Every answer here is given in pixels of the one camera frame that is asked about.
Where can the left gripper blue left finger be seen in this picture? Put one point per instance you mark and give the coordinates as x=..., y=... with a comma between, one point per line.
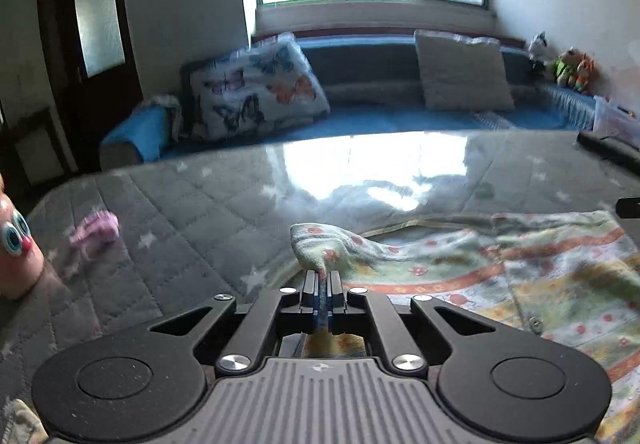
x=310, y=300

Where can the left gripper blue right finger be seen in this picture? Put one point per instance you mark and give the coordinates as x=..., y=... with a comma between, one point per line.
x=333, y=303

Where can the colourful patterned fleece garment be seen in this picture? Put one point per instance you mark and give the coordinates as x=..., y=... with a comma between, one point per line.
x=571, y=278

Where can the butterfly print pillow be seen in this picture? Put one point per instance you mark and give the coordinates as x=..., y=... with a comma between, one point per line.
x=255, y=91

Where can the small pink toy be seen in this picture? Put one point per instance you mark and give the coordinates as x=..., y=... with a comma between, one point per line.
x=99, y=228

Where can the blue corner sofa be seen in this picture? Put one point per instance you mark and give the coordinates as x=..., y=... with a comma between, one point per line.
x=373, y=86

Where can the grey square cushion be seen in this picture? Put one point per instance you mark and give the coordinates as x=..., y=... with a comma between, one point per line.
x=462, y=74

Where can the tan plush toy with eyes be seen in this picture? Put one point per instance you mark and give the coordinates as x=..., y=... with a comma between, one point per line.
x=21, y=260

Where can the black white plush cow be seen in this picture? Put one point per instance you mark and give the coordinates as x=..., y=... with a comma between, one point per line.
x=537, y=51

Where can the clear plastic storage box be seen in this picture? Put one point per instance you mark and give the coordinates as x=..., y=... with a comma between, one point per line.
x=613, y=120

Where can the green orange plush toys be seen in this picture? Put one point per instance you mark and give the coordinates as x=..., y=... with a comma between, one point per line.
x=574, y=70

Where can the dark wooden door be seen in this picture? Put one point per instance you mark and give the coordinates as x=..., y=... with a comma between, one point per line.
x=93, y=77

